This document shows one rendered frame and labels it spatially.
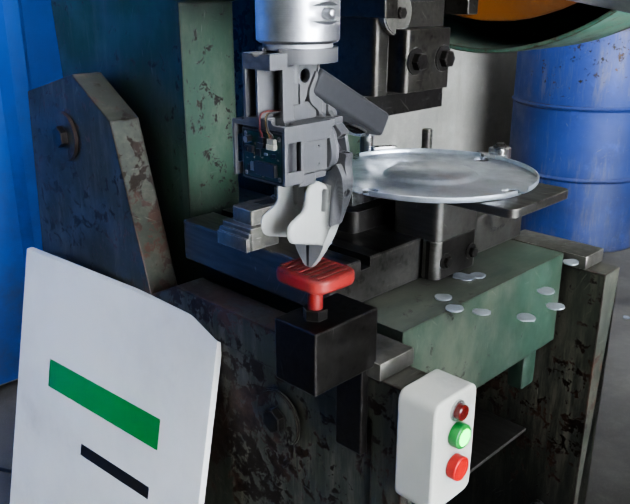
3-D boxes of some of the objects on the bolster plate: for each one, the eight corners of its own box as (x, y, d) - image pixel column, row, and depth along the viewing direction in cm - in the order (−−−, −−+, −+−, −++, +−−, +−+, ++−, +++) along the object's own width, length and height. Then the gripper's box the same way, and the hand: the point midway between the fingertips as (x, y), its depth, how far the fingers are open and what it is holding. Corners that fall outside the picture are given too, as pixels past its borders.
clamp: (336, 225, 107) (337, 154, 103) (246, 253, 96) (244, 174, 92) (307, 216, 111) (307, 147, 107) (217, 242, 100) (214, 166, 96)
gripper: (222, 46, 66) (230, 270, 73) (292, 52, 60) (294, 295, 67) (292, 41, 72) (294, 249, 79) (362, 47, 66) (358, 271, 73)
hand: (315, 251), depth 75 cm, fingers closed
